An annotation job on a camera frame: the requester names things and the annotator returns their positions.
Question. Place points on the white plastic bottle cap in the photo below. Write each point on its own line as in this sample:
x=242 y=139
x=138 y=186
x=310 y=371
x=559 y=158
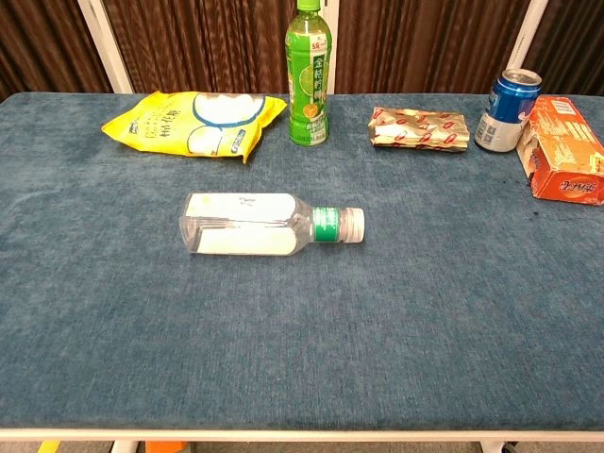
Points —
x=357 y=225

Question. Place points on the clear plastic water bottle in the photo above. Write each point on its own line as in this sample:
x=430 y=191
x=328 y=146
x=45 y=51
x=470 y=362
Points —
x=245 y=226

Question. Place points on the green tea drink bottle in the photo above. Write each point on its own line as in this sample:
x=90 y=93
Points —
x=309 y=85

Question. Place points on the blue white soda can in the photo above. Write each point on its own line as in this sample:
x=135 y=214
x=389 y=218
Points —
x=507 y=104

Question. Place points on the blue fabric table cloth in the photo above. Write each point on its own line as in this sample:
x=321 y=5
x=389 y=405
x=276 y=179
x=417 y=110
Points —
x=302 y=330

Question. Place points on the gold red foil packet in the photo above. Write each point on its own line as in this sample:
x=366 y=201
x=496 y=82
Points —
x=420 y=129

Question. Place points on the yellow snack bag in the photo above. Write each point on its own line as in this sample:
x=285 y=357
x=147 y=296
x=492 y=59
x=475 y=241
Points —
x=165 y=127

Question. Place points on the brown pleated curtain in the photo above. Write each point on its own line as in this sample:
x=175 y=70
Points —
x=198 y=42

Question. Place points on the orange object under table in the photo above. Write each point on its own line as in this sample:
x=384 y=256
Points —
x=164 y=447

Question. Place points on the orange cardboard box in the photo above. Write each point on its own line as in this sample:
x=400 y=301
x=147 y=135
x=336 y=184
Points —
x=561 y=151

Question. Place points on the yellow object under table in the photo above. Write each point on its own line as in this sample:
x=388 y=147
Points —
x=48 y=447

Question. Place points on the white vertical frame post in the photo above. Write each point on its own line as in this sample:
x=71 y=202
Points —
x=334 y=47

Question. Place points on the white table frame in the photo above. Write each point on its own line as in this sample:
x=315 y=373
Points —
x=302 y=435

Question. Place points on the white slanted frame post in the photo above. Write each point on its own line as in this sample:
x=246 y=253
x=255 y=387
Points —
x=106 y=47
x=526 y=38

